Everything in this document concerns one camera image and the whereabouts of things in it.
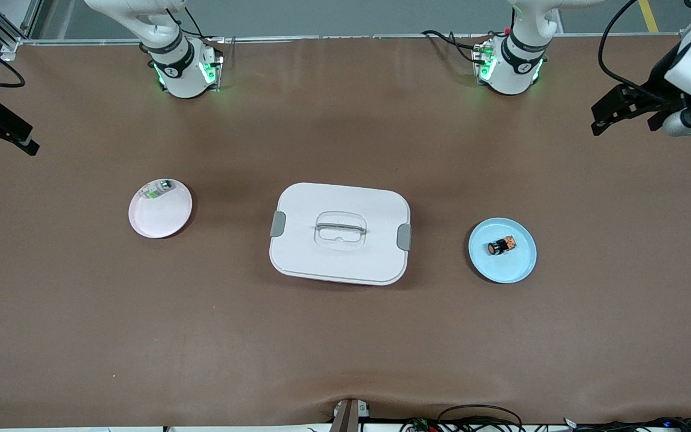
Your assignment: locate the orange and black switch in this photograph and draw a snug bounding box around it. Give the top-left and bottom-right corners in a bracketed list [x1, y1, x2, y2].
[487, 236, 518, 256]

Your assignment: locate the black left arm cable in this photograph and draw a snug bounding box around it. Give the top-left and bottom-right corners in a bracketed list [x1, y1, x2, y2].
[599, 0, 668, 100]

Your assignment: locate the black left base cable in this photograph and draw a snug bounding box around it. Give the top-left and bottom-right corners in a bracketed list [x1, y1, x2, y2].
[422, 29, 493, 64]

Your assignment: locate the brown camera post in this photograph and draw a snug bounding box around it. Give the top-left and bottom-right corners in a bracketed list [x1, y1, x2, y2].
[331, 398, 371, 432]

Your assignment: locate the black looped cable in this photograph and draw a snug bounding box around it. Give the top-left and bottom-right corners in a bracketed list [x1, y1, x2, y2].
[437, 404, 524, 432]

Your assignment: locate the light blue round plate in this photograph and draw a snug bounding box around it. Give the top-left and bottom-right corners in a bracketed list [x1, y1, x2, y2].
[468, 217, 537, 284]

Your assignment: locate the black right base cable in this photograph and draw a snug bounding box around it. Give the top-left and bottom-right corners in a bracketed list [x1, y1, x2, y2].
[166, 0, 226, 46]

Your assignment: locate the green and white switch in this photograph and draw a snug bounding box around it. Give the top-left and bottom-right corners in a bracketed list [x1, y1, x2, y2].
[143, 179, 176, 200]

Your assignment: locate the black cable bundle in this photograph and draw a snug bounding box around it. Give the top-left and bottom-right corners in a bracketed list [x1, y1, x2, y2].
[563, 416, 691, 432]

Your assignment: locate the pink round plate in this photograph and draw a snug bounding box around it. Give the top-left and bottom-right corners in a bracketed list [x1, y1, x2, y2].
[128, 178, 194, 239]

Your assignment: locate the white lidded box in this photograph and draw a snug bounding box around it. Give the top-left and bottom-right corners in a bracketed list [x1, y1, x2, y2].
[269, 182, 412, 286]

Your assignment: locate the black base cable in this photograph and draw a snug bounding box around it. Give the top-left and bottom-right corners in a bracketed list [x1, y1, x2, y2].
[166, 0, 226, 46]
[422, 29, 493, 64]

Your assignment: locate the small circuit board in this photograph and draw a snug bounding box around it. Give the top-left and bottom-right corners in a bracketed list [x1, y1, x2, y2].
[399, 418, 442, 432]

